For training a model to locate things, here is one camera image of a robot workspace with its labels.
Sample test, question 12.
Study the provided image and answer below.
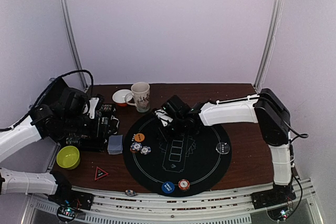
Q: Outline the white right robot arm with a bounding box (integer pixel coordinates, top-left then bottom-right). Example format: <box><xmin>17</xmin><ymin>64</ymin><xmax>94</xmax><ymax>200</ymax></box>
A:
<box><xmin>154</xmin><ymin>88</ymin><xmax>309</xmax><ymax>204</ymax></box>

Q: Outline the white floral mug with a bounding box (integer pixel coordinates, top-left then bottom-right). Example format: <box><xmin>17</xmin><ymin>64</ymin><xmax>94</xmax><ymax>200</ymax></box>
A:
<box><xmin>124</xmin><ymin>82</ymin><xmax>150</xmax><ymax>113</ymax></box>

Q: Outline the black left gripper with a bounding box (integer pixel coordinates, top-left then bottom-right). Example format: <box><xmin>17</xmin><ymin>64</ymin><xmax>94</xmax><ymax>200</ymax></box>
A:
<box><xmin>62</xmin><ymin>113</ymin><xmax>118</xmax><ymax>140</ymax></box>

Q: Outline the round black poker mat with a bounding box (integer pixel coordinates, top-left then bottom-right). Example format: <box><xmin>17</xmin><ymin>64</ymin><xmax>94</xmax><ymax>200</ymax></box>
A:
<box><xmin>123</xmin><ymin>112</ymin><xmax>232</xmax><ymax>197</ymax></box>

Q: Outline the clear dealer button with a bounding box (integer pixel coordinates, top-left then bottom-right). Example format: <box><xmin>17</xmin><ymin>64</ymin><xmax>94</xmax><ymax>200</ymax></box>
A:
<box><xmin>216</xmin><ymin>142</ymin><xmax>230</xmax><ymax>155</ymax></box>

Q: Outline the lime green bowl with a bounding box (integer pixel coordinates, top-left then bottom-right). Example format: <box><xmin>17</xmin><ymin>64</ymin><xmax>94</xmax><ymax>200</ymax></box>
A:
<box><xmin>56</xmin><ymin>146</ymin><xmax>80</xmax><ymax>170</ymax></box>

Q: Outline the aluminium frame post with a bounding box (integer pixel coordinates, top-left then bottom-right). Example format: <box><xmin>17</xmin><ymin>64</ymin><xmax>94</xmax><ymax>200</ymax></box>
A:
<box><xmin>54</xmin><ymin>0</ymin><xmax>87</xmax><ymax>87</ymax></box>
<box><xmin>254</xmin><ymin>0</ymin><xmax>284</xmax><ymax>92</ymax></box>

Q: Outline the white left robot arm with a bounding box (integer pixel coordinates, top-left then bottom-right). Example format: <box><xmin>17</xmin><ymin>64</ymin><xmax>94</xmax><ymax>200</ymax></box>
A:
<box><xmin>1</xmin><ymin>88</ymin><xmax>118</xmax><ymax>205</ymax></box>

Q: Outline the black poker chip case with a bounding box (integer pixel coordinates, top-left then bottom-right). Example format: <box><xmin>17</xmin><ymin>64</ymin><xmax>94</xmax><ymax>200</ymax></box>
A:
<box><xmin>28</xmin><ymin>76</ymin><xmax>120</xmax><ymax>153</ymax></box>

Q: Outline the left aluminium frame post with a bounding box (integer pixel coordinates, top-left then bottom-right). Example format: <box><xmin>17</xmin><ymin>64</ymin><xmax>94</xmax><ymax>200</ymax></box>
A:
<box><xmin>54</xmin><ymin>0</ymin><xmax>87</xmax><ymax>87</ymax></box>

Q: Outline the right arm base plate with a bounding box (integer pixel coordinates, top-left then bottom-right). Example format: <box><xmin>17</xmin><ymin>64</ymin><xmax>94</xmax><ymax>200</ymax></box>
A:
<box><xmin>251</xmin><ymin>189</ymin><xmax>296</xmax><ymax>209</ymax></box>

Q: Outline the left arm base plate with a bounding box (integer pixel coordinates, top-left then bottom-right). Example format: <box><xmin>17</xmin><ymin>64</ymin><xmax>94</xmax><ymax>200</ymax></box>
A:
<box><xmin>48</xmin><ymin>190</ymin><xmax>94</xmax><ymax>210</ymax></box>

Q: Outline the blue small blind button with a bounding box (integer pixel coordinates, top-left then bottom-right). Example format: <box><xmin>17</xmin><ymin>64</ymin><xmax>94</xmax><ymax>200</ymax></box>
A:
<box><xmin>161</xmin><ymin>182</ymin><xmax>175</xmax><ymax>195</ymax></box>

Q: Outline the red black triangle token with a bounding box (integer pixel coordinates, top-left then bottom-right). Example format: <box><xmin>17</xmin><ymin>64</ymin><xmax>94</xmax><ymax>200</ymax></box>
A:
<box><xmin>95</xmin><ymin>166</ymin><xmax>109</xmax><ymax>181</ymax></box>

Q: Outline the blue playing card deck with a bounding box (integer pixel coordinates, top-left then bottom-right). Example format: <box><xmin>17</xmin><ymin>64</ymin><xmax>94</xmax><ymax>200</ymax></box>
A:
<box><xmin>107</xmin><ymin>135</ymin><xmax>123</xmax><ymax>155</ymax></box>

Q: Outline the white saucer orange base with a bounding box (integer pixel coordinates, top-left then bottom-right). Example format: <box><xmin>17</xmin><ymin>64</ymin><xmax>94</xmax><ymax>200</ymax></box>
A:
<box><xmin>112</xmin><ymin>89</ymin><xmax>132</xmax><ymax>107</ymax></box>

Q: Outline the fallen poker chip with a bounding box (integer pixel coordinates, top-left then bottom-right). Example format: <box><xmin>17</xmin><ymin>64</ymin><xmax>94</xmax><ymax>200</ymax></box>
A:
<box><xmin>125</xmin><ymin>189</ymin><xmax>137</xmax><ymax>197</ymax></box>

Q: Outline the dark white poker chip stack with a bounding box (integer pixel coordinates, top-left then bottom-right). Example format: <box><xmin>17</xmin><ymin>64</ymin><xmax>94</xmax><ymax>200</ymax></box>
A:
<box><xmin>140</xmin><ymin>146</ymin><xmax>151</xmax><ymax>155</ymax></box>

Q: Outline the aluminium front rail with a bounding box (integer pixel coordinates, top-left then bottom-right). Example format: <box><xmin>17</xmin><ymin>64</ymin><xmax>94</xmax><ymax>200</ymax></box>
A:
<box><xmin>26</xmin><ymin>179</ymin><xmax>321</xmax><ymax>224</ymax></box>

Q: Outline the right aluminium frame post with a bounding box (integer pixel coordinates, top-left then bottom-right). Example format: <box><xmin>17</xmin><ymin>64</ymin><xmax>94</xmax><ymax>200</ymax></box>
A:
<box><xmin>254</xmin><ymin>0</ymin><xmax>284</xmax><ymax>92</ymax></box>

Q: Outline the orange big blind button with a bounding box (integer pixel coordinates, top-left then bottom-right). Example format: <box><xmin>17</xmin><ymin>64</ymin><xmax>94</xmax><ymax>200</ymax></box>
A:
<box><xmin>134</xmin><ymin>133</ymin><xmax>145</xmax><ymax>143</ymax></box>

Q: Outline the blue white poker chip stack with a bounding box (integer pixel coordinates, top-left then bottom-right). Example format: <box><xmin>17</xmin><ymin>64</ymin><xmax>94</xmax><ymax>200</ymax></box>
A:
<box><xmin>130</xmin><ymin>142</ymin><xmax>142</xmax><ymax>153</ymax></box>

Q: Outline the red poker chip stack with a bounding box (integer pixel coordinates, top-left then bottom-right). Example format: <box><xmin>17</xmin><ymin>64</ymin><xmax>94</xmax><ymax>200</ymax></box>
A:
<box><xmin>178</xmin><ymin>179</ymin><xmax>190</xmax><ymax>191</ymax></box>

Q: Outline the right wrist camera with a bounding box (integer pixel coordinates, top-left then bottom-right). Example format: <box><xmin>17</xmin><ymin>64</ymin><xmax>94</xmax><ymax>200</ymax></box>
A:
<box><xmin>154</xmin><ymin>109</ymin><xmax>173</xmax><ymax>127</ymax></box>

